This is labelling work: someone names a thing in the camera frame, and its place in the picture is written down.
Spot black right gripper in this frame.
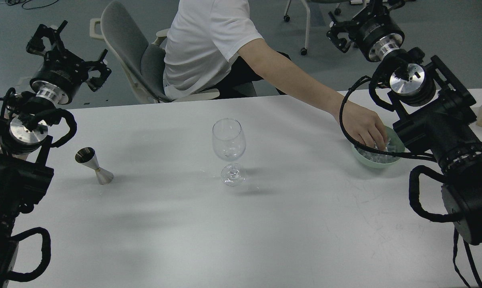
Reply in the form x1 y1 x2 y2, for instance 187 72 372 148
327 0 406 62

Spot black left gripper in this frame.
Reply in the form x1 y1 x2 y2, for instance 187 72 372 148
26 20 112 105

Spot steel cocktail jigger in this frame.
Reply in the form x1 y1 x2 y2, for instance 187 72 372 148
74 147 114 185

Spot clear ice cubes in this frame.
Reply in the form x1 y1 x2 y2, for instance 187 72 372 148
353 138 399 164

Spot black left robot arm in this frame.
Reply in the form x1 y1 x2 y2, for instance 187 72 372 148
0 21 111 288

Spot person's forearm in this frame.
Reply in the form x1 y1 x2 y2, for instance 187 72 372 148
237 38 343 122

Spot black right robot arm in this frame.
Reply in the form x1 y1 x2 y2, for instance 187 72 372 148
327 0 482 288

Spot clear wine glass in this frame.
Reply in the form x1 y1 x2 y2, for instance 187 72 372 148
212 118 246 187

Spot person's hand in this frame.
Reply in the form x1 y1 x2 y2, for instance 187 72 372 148
335 101 388 151

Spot white rolling chair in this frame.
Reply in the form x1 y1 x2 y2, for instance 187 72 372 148
283 0 369 56

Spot grey office chair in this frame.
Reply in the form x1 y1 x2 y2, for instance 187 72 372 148
90 0 221 104

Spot green bowl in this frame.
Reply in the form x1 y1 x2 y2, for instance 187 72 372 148
351 126 406 168

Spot person in white shirt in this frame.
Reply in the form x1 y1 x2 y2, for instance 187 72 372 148
163 0 293 100

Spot black floor cable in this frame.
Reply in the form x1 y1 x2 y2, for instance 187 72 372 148
0 0 60 17

